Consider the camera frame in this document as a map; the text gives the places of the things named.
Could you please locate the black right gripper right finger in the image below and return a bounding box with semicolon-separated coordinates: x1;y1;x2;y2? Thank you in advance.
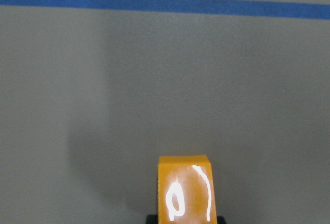
217;216;227;224

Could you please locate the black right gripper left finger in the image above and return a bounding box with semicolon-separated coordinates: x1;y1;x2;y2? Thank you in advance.
145;214;158;224

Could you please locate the orange trapezoid block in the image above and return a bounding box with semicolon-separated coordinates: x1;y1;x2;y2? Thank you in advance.
157;155;217;223

